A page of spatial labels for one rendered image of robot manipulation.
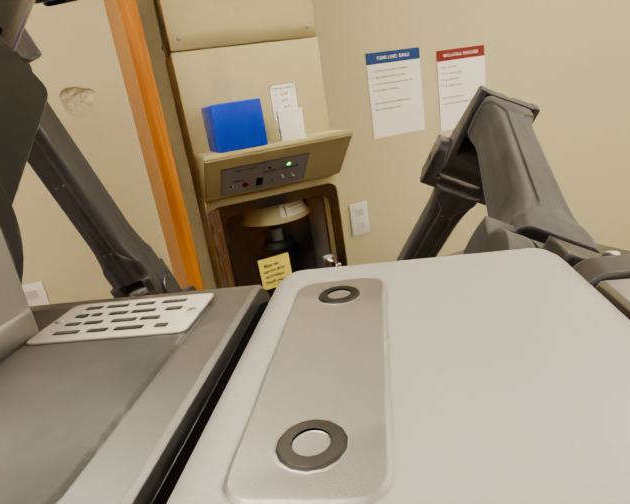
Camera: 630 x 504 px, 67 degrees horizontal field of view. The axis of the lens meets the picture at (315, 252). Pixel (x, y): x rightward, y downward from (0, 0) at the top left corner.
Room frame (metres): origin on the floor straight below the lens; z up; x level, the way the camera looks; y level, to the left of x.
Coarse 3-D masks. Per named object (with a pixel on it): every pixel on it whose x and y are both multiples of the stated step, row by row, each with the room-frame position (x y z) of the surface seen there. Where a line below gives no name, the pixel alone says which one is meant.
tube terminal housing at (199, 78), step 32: (192, 64) 1.03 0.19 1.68; (224, 64) 1.06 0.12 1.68; (256, 64) 1.08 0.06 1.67; (288, 64) 1.10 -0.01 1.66; (320, 64) 1.13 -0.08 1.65; (192, 96) 1.03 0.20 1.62; (224, 96) 1.05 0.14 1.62; (256, 96) 1.08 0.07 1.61; (320, 96) 1.13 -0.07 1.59; (192, 128) 1.02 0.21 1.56; (320, 128) 1.12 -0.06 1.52; (192, 160) 1.05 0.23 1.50; (256, 192) 1.06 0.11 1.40
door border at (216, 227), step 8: (216, 216) 1.01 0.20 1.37; (216, 224) 1.01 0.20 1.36; (216, 232) 1.01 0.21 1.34; (224, 240) 1.02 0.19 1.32; (216, 248) 1.01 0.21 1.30; (224, 248) 1.02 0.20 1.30; (224, 256) 1.01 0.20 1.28; (224, 264) 1.01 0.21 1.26; (224, 272) 1.01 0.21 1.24; (232, 280) 1.02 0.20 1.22
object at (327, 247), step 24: (288, 192) 1.08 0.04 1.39; (312, 192) 1.09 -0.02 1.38; (336, 192) 1.12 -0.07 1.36; (240, 216) 1.03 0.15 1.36; (264, 216) 1.05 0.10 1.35; (288, 216) 1.07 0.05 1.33; (312, 216) 1.09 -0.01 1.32; (336, 216) 1.11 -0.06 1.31; (240, 240) 1.03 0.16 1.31; (264, 240) 1.05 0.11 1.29; (288, 240) 1.07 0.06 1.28; (312, 240) 1.09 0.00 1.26; (336, 240) 1.11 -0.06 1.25; (240, 264) 1.03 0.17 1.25; (312, 264) 1.08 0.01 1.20
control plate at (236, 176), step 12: (300, 156) 1.01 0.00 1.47; (240, 168) 0.96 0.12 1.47; (252, 168) 0.98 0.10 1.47; (264, 168) 0.99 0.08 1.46; (276, 168) 1.00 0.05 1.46; (288, 168) 1.02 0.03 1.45; (300, 168) 1.04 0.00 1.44; (228, 180) 0.97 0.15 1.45; (240, 180) 0.99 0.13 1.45; (252, 180) 1.00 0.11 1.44; (264, 180) 1.02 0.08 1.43; (276, 180) 1.03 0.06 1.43; (288, 180) 1.05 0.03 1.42; (228, 192) 1.00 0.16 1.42
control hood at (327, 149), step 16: (272, 144) 0.96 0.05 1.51; (288, 144) 0.97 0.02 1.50; (304, 144) 0.99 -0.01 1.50; (320, 144) 1.01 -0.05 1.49; (336, 144) 1.03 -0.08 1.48; (208, 160) 0.92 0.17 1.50; (224, 160) 0.93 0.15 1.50; (240, 160) 0.95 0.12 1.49; (256, 160) 0.96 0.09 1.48; (320, 160) 1.04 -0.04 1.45; (336, 160) 1.07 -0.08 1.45; (208, 176) 0.94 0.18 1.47; (304, 176) 1.06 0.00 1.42; (320, 176) 1.09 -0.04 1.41; (208, 192) 0.98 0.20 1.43; (240, 192) 1.02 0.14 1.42
